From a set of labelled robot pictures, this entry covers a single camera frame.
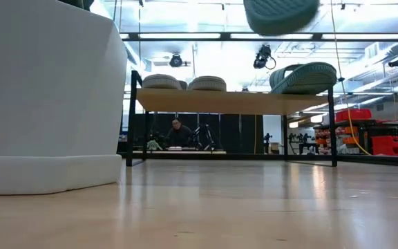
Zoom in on light grey rubber slide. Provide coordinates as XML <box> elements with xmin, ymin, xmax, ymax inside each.
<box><xmin>142</xmin><ymin>73</ymin><xmax>183</xmax><ymax>91</ymax></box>
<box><xmin>184</xmin><ymin>75</ymin><xmax>227</xmax><ymax>93</ymax></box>

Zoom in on round black ceiling lamp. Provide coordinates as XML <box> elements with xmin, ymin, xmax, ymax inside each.
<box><xmin>169</xmin><ymin>53</ymin><xmax>192</xmax><ymax>68</ymax></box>

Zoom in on black background robot arms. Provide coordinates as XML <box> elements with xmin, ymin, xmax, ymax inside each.
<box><xmin>190</xmin><ymin>123</ymin><xmax>217</xmax><ymax>152</ymax></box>

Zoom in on black partition wall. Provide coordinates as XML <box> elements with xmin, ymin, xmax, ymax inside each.
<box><xmin>129</xmin><ymin>112</ymin><xmax>265</xmax><ymax>156</ymax></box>

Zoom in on black overhead frame bar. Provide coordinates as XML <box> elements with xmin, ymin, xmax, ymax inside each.
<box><xmin>118</xmin><ymin>31</ymin><xmax>398</xmax><ymax>43</ymax></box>

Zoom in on black metal wooden shelf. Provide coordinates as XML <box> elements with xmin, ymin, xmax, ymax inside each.
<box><xmin>125</xmin><ymin>69</ymin><xmax>339</xmax><ymax>168</ymax></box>

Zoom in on orange storage bins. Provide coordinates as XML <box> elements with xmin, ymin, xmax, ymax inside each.
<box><xmin>315</xmin><ymin>127</ymin><xmax>361</xmax><ymax>145</ymax></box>

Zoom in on person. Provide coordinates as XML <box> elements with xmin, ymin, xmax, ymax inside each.
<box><xmin>165</xmin><ymin>117</ymin><xmax>196</xmax><ymax>149</ymax></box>

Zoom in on red storage crate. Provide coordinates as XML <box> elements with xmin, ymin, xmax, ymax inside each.
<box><xmin>334</xmin><ymin>108</ymin><xmax>373</xmax><ymax>123</ymax></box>
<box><xmin>370</xmin><ymin>135</ymin><xmax>398</xmax><ymax>157</ymax></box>

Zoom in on teal rubber slide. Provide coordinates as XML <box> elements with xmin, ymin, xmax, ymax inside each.
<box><xmin>268</xmin><ymin>62</ymin><xmax>339</xmax><ymax>95</ymax></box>
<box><xmin>243</xmin><ymin>0</ymin><xmax>321</xmax><ymax>37</ymax></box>

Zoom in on yellow hanging cable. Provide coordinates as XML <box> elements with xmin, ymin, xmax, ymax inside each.
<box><xmin>329</xmin><ymin>0</ymin><xmax>372</xmax><ymax>156</ymax></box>

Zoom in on white hexagonal plant pot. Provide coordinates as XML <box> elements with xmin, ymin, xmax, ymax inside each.
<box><xmin>0</xmin><ymin>0</ymin><xmax>129</xmax><ymax>196</ymax></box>

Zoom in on black overhead camera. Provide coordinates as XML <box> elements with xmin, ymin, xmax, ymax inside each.
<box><xmin>252</xmin><ymin>44</ymin><xmax>272</xmax><ymax>70</ymax></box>

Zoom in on small green object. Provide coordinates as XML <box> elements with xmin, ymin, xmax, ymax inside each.
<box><xmin>146</xmin><ymin>139</ymin><xmax>164</xmax><ymax>151</ymax></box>

